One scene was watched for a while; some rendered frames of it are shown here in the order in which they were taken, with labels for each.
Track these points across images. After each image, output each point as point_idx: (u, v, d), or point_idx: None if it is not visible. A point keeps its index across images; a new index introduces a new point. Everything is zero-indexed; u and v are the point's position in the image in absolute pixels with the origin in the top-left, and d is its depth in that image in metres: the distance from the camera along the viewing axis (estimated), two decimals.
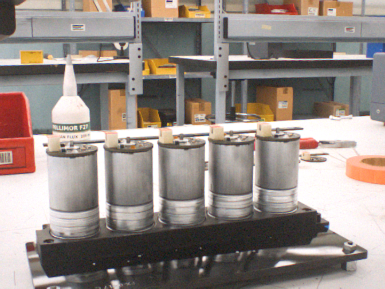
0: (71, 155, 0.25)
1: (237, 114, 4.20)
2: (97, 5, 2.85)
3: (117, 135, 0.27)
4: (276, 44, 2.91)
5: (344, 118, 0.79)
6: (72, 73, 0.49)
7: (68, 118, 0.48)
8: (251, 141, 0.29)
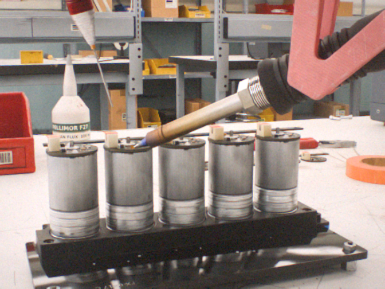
0: (71, 155, 0.25)
1: (237, 114, 4.20)
2: (97, 5, 2.85)
3: (117, 135, 0.27)
4: (276, 44, 2.91)
5: (344, 118, 0.79)
6: (72, 73, 0.49)
7: (68, 118, 0.48)
8: (251, 141, 0.29)
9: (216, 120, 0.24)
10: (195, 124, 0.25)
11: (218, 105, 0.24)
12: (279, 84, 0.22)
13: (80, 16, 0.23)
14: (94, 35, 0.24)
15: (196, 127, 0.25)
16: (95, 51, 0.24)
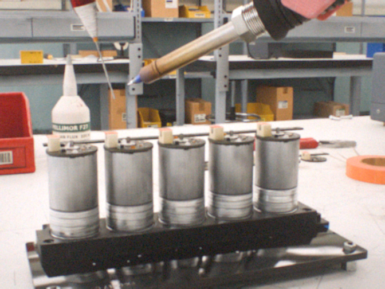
0: (71, 155, 0.25)
1: (237, 114, 4.20)
2: (97, 5, 2.85)
3: (117, 135, 0.27)
4: (276, 44, 2.91)
5: (344, 118, 0.79)
6: (72, 73, 0.49)
7: (68, 118, 0.48)
8: (251, 141, 0.29)
9: (210, 50, 0.24)
10: (189, 55, 0.24)
11: (212, 34, 0.24)
12: (273, 6, 0.22)
13: (82, 8, 0.23)
14: (96, 27, 0.24)
15: (191, 59, 0.24)
16: (97, 43, 0.25)
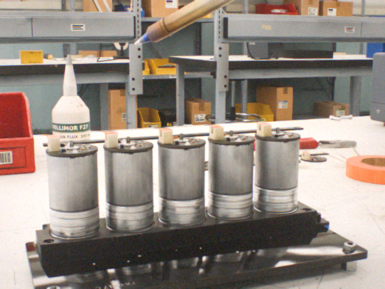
0: (71, 155, 0.25)
1: (237, 114, 4.20)
2: (97, 5, 2.85)
3: (117, 135, 0.27)
4: (276, 44, 2.91)
5: (344, 118, 0.79)
6: (72, 73, 0.49)
7: (68, 118, 0.48)
8: (251, 141, 0.29)
9: (219, 6, 0.23)
10: (198, 11, 0.24)
11: None
12: None
13: None
14: None
15: (199, 15, 0.24)
16: None
